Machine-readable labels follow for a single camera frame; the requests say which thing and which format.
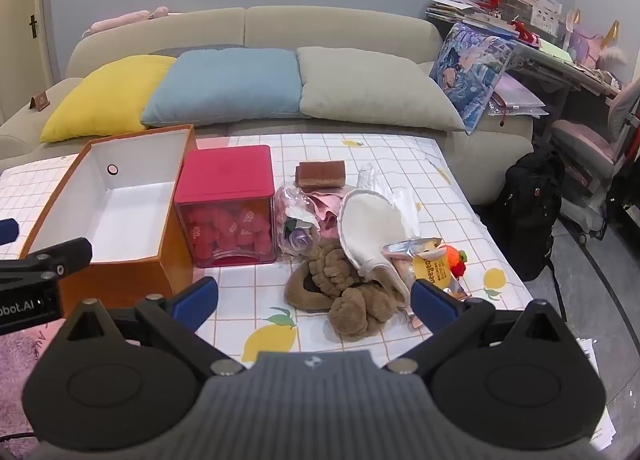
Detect beige sofa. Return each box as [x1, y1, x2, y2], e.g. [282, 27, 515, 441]
[0, 6, 535, 207]

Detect printed figure pillow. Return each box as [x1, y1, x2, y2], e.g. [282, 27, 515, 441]
[428, 22, 515, 136]

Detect blue pillow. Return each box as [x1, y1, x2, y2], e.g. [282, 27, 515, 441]
[140, 48, 312, 129]

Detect grey-beige pillow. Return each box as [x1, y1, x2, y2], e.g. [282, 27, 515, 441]
[296, 46, 469, 133]

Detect pink and yellow packet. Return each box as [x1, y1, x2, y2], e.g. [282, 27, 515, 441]
[382, 238, 474, 332]

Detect pink fuzzy blanket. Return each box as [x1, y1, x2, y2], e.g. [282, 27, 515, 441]
[0, 327, 67, 459]

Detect cream door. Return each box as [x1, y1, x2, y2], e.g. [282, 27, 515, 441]
[0, 0, 57, 121]

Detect pink cloth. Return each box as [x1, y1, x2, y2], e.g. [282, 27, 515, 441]
[306, 190, 347, 241]

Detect orange cardboard box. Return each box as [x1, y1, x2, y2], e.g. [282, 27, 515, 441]
[19, 125, 199, 319]

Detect pink plush toy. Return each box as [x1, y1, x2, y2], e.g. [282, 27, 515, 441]
[82, 6, 171, 38]

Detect grey study desk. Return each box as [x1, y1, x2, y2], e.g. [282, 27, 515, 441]
[500, 37, 624, 151]

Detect red lid clear container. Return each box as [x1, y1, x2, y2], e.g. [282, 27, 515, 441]
[173, 145, 278, 269]

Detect brown sponge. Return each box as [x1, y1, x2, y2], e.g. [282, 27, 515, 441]
[294, 160, 348, 189]

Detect black backpack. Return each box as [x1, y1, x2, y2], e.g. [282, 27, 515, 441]
[487, 150, 566, 283]

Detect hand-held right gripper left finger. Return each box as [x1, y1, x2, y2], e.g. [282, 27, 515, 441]
[64, 276, 246, 377]

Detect yellow pillow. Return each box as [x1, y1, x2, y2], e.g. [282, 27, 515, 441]
[40, 54, 177, 143]

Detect pink bag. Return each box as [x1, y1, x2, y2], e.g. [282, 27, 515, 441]
[569, 10, 622, 71]

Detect white towel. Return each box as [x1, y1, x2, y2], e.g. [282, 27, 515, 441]
[338, 188, 417, 299]

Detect stack of books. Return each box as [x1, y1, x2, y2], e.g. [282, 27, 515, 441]
[426, 0, 522, 38]

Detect pink desk chair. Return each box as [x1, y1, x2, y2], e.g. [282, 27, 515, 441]
[550, 80, 640, 247]

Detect loose white papers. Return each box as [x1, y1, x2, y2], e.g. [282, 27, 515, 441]
[574, 337, 619, 452]

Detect translucent white zip bag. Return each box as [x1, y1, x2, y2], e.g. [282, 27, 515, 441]
[357, 162, 424, 241]

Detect orange crochet strawberry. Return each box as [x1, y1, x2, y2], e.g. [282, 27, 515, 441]
[442, 244, 469, 281]

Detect pink folders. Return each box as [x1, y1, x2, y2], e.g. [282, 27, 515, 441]
[487, 72, 547, 121]

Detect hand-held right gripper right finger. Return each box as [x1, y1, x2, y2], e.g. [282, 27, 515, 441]
[384, 279, 568, 376]

